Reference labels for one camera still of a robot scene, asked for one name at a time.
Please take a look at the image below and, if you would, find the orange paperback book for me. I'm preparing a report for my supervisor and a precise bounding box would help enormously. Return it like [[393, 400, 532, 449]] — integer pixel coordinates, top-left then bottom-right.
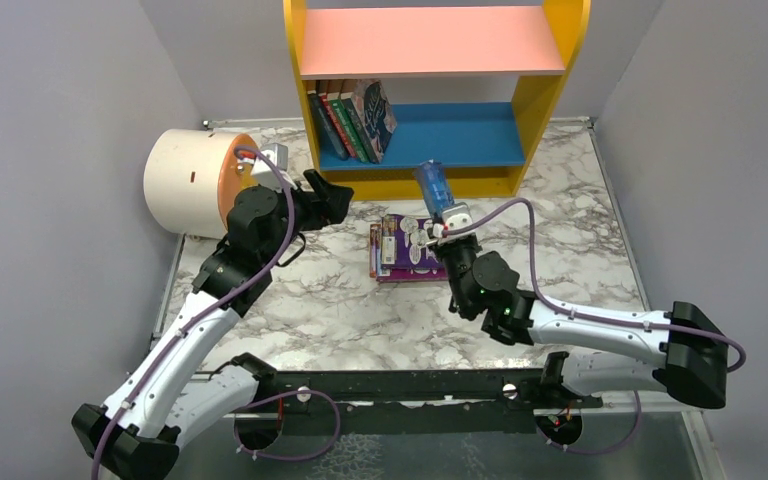
[[368, 223, 381, 279]]

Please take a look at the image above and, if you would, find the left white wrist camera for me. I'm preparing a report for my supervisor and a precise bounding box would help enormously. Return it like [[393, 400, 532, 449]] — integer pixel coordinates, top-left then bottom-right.
[[234, 143, 294, 191]]

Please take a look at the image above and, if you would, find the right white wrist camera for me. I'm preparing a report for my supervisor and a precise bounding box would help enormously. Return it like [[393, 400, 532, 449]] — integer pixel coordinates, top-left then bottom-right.
[[437, 202, 474, 242]]

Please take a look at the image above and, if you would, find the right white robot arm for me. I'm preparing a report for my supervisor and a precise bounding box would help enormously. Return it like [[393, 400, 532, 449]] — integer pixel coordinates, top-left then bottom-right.
[[428, 224, 728, 409]]

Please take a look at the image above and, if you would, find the colourful wooden bookshelf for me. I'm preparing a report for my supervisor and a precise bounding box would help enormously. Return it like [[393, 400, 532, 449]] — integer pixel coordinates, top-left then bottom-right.
[[283, 1, 591, 201]]

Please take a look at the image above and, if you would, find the Jane Eyre blue book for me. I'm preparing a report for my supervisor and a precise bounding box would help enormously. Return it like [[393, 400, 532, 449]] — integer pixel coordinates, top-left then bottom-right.
[[413, 160, 455, 220]]

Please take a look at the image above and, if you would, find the red Treehouse book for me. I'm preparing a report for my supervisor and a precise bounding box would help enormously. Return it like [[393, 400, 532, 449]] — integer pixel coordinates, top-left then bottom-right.
[[316, 79, 358, 159]]

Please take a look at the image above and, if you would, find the purple paperback book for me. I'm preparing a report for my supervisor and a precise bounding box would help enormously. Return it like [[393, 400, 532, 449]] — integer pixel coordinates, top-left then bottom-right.
[[375, 267, 447, 283], [379, 214, 442, 270]]

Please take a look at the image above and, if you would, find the white cylindrical drum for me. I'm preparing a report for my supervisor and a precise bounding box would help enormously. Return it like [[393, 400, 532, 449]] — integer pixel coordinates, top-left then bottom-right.
[[143, 129, 256, 239]]

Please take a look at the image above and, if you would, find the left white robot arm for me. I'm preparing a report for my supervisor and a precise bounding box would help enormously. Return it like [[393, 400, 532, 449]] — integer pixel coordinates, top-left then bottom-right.
[[72, 170, 354, 479]]

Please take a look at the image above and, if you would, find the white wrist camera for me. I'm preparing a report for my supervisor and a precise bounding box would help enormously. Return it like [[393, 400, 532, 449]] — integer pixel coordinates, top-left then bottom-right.
[[234, 143, 294, 191], [437, 202, 474, 242]]

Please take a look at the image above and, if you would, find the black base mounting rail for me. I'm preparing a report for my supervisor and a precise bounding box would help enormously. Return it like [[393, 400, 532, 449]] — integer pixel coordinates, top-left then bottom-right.
[[210, 351, 604, 439]]

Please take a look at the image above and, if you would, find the Nineteen Eighty-Four dark book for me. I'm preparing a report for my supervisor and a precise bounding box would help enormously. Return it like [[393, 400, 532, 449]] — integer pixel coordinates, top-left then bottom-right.
[[304, 80, 348, 161]]

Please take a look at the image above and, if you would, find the green Treehouse book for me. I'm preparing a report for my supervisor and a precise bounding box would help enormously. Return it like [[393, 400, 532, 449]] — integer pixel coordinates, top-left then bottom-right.
[[340, 79, 379, 164]]

